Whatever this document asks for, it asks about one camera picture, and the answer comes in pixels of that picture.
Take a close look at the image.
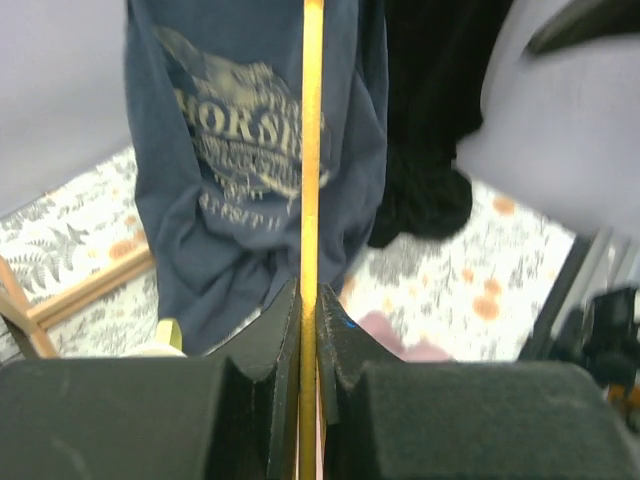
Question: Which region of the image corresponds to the wooden clothes rack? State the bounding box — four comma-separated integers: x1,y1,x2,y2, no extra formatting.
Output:
1,244,154,358

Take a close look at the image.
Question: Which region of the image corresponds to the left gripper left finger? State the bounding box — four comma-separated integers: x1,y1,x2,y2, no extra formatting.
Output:
1,281,300,479

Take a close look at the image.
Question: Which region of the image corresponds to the yellow green mug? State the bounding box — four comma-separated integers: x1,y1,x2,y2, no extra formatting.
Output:
139,318,185,357

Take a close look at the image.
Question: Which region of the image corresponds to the pink tank top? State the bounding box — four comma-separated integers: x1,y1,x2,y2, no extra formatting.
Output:
359,309,466,364

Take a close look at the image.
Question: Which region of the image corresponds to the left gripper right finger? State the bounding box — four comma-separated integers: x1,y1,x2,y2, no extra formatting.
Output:
316,286,639,479

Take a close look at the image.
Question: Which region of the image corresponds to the blue printed tank top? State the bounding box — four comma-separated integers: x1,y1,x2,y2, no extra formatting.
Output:
125,0,388,355

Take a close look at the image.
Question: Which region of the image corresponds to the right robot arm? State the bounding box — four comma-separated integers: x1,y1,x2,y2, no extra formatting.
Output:
520,284,639,433

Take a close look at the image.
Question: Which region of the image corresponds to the floral table cloth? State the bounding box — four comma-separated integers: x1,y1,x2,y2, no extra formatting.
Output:
1,149,574,360

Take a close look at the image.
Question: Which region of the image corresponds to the yellow hanger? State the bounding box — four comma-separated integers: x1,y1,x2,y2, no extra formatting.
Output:
298,1,324,479

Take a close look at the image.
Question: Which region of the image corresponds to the black tank top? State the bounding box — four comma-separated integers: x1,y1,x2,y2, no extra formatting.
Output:
368,0,512,249

